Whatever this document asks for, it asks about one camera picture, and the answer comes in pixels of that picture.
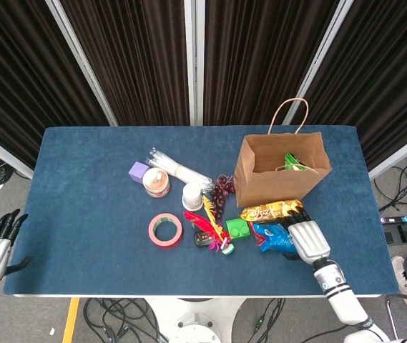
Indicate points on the red tape roll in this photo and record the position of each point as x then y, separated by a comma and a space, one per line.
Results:
165, 243

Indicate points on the brown paper carrier bag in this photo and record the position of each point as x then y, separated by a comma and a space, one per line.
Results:
278, 189

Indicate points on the green toy brick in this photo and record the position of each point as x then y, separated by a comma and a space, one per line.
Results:
237, 228

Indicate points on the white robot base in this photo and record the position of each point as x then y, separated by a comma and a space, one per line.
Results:
196, 321

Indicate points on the white partition post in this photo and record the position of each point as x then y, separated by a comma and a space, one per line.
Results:
194, 53
81, 68
326, 43

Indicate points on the green white snack packet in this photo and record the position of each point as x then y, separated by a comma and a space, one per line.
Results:
290, 160

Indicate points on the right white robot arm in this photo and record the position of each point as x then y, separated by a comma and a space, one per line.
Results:
342, 303

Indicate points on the purple cube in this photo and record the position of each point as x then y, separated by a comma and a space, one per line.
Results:
137, 170

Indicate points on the white partition base rail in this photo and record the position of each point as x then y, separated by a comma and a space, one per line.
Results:
400, 155
3, 154

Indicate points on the red yellow feather toy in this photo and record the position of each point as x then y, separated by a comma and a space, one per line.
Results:
203, 223

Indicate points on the blue snack packet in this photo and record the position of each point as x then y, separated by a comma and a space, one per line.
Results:
271, 237

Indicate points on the yellow snack packet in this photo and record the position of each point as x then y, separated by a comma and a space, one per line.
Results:
264, 213

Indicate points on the bundle of clear straws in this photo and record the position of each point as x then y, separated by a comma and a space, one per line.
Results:
174, 168

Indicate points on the black car key fob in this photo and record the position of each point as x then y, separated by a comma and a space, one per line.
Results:
201, 240

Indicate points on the person's light shoe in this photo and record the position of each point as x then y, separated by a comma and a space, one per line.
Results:
400, 271

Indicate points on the clear jar of rubber bands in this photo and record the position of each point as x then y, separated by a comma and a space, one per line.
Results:
156, 182

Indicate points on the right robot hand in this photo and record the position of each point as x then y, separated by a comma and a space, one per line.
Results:
308, 241

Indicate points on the black pleated curtain panel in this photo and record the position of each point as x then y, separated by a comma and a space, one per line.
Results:
253, 53
135, 53
17, 71
385, 71

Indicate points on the white paper cup stack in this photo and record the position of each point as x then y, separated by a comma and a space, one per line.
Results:
192, 198

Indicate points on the dark red grape bunch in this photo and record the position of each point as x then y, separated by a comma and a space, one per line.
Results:
221, 193

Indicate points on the blue table cover cloth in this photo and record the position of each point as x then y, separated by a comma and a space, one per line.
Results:
81, 214

